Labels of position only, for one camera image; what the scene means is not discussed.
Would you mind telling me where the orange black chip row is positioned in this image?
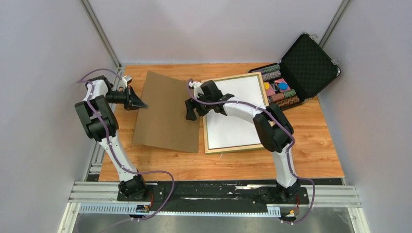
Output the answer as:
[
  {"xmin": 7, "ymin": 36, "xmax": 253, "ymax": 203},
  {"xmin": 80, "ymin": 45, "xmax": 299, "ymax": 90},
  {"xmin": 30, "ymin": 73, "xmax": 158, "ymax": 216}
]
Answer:
[{"xmin": 276, "ymin": 96, "xmax": 300, "ymax": 108}]

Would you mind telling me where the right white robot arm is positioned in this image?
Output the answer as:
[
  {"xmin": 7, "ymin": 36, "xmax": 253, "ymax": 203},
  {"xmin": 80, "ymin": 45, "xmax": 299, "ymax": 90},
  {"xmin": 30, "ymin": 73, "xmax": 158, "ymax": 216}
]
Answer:
[{"xmin": 185, "ymin": 80, "xmax": 301, "ymax": 203}]

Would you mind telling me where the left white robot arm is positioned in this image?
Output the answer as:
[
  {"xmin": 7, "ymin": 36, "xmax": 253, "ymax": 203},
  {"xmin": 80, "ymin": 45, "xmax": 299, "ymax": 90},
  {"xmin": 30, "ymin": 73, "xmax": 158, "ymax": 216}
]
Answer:
[{"xmin": 75, "ymin": 75, "xmax": 149, "ymax": 200}]

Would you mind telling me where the black poker chip case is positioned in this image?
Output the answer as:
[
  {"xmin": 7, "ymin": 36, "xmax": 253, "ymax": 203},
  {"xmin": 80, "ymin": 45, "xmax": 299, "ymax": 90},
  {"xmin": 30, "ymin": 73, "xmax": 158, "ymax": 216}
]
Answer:
[{"xmin": 268, "ymin": 33, "xmax": 341, "ymax": 110}]

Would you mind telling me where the black mounting base rail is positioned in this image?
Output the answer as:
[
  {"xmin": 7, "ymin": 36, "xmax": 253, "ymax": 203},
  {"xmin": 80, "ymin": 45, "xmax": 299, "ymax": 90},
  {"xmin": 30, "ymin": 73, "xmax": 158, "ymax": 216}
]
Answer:
[{"xmin": 68, "ymin": 178, "xmax": 361, "ymax": 216}]

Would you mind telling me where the red playing card deck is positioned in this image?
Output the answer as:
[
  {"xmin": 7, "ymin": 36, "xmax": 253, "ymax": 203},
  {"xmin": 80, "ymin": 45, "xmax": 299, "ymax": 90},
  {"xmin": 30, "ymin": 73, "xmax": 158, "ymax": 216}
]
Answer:
[{"xmin": 265, "ymin": 84, "xmax": 276, "ymax": 97}]

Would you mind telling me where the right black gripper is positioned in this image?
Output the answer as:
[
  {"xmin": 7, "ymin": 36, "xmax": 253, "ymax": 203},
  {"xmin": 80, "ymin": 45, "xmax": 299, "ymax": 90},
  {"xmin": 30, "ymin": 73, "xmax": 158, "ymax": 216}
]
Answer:
[{"xmin": 186, "ymin": 91, "xmax": 214, "ymax": 120}]

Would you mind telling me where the blue yellow chip row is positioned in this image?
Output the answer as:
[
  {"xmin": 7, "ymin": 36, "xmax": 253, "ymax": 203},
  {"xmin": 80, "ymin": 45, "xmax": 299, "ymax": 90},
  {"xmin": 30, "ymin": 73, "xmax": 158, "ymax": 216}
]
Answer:
[{"xmin": 262, "ymin": 70, "xmax": 281, "ymax": 82}]

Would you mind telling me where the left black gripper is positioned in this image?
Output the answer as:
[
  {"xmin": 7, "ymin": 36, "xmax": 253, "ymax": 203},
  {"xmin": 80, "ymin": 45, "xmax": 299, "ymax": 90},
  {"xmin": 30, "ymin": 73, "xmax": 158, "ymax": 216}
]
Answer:
[{"xmin": 105, "ymin": 86, "xmax": 148, "ymax": 111}]

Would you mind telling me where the top blue green chip row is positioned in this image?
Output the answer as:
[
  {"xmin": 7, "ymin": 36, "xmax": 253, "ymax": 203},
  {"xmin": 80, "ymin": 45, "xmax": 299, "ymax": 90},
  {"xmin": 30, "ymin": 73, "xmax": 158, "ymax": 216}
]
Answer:
[{"xmin": 248, "ymin": 64, "xmax": 280, "ymax": 75}]

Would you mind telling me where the yellow dealer button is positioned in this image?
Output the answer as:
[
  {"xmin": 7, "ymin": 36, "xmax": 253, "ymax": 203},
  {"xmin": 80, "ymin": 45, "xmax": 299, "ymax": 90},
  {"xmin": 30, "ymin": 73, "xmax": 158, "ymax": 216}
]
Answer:
[{"xmin": 264, "ymin": 82, "xmax": 271, "ymax": 90}]

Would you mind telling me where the brown cardboard backing board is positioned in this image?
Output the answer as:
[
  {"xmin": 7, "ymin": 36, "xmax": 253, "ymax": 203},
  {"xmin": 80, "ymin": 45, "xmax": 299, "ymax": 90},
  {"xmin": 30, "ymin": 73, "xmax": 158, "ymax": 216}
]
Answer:
[{"xmin": 132, "ymin": 71, "xmax": 200, "ymax": 153}]

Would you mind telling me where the red poker chip row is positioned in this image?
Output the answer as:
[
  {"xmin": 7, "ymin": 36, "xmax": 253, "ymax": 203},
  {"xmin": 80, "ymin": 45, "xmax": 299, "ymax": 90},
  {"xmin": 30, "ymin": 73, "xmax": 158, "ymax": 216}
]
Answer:
[{"xmin": 268, "ymin": 93, "xmax": 285, "ymax": 103}]

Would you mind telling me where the clear dealer button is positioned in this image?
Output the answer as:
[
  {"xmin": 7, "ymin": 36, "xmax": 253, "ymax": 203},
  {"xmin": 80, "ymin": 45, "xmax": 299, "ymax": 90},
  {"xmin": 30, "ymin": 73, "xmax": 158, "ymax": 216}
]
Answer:
[{"xmin": 271, "ymin": 83, "xmax": 280, "ymax": 92}]

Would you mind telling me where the green poker chip row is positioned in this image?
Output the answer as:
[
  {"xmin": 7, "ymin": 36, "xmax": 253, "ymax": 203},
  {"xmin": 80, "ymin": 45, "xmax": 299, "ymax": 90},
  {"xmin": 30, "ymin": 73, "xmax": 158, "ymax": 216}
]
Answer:
[{"xmin": 283, "ymin": 89, "xmax": 296, "ymax": 99}]

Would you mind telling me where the wooden picture frame green trim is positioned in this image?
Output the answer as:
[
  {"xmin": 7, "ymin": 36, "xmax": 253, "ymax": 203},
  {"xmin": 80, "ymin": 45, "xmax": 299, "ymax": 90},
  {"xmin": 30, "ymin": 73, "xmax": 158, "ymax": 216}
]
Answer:
[{"xmin": 201, "ymin": 71, "xmax": 274, "ymax": 155}]

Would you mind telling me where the blue dealer button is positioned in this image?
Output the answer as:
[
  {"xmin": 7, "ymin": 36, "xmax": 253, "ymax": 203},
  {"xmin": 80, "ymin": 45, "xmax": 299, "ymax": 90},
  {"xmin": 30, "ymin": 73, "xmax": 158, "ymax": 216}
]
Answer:
[{"xmin": 278, "ymin": 82, "xmax": 289, "ymax": 91}]

